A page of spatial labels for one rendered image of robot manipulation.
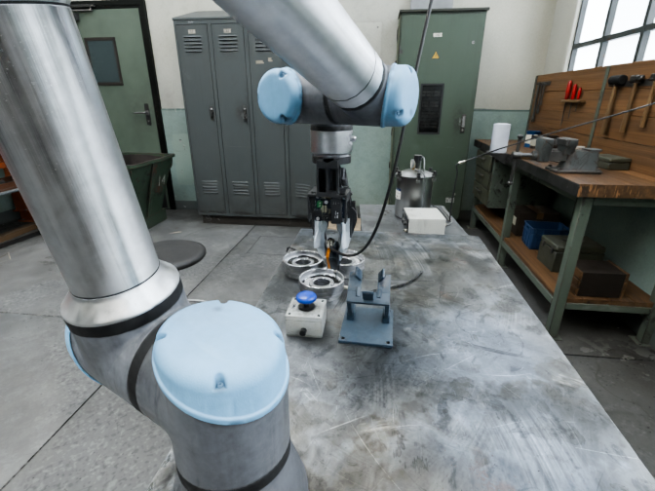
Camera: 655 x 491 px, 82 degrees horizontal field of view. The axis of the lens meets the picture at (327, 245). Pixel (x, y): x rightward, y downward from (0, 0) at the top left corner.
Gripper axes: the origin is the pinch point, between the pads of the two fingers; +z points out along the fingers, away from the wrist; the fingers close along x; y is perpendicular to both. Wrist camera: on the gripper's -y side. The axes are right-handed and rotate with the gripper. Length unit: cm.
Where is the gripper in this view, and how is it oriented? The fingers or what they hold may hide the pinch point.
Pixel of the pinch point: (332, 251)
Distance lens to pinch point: 77.3
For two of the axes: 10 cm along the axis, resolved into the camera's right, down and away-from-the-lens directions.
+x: 9.9, 0.6, -1.6
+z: 0.0, 9.3, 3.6
